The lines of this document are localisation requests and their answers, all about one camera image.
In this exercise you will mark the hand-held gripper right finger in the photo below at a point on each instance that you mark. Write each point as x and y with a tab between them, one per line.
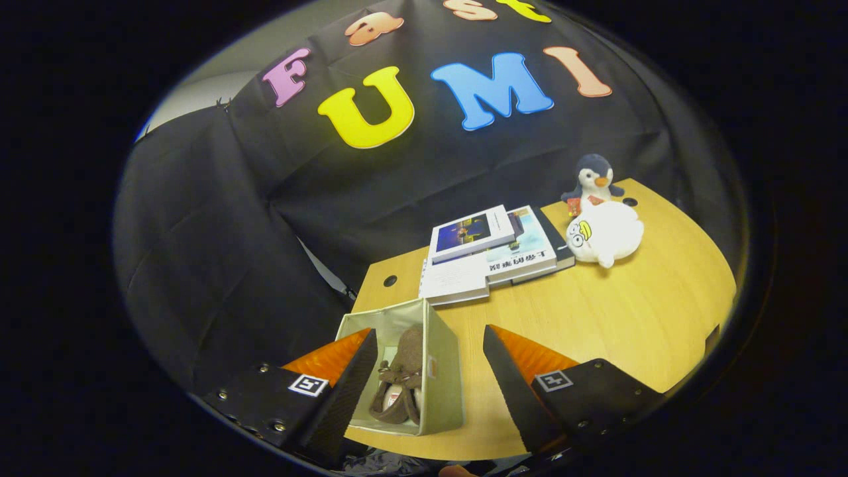
513	397

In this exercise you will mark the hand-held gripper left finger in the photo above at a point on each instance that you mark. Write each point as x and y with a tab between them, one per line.
344	397

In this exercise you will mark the green fabric storage box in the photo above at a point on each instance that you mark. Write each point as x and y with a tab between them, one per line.
444	371

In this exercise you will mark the plain white book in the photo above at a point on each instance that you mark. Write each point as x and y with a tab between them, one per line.
454	281

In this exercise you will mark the teal and white book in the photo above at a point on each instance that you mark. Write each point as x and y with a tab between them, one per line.
527	255

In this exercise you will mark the dark cover book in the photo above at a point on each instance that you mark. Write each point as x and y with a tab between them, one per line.
560	248

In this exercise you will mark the small blue picture book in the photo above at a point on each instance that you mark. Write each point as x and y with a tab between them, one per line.
470	232

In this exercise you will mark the white plush toy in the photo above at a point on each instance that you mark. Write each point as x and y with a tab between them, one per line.
609	232

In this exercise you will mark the penguin plush toy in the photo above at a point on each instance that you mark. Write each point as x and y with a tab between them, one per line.
593	173

